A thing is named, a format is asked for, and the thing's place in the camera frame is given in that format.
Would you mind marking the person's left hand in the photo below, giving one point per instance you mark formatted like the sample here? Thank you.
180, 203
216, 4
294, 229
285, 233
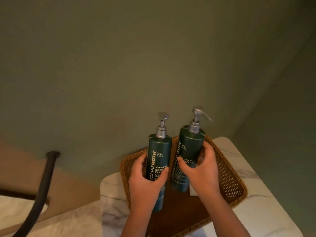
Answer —
140, 187

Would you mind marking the person's right hand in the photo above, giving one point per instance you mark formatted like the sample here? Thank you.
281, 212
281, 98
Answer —
205, 177

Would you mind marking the person's left thumb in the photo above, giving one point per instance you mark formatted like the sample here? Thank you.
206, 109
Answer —
161, 175

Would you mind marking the person's right thumb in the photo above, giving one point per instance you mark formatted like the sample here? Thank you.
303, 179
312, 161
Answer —
185, 166

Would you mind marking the dark green pump bottle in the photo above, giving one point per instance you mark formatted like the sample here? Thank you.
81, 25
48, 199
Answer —
188, 148
158, 155

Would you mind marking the person's right forearm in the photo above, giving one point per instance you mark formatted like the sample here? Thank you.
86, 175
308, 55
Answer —
223, 217

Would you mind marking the person's left forearm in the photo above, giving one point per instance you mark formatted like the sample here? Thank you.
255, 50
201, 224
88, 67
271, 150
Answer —
138, 223

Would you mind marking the brown wicker tray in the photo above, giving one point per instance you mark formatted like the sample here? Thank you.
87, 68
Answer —
229, 180

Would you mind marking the white marble side table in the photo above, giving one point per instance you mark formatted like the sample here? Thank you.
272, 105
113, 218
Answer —
259, 209

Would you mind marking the black curved pipe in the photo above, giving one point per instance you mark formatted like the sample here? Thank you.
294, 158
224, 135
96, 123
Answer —
37, 197

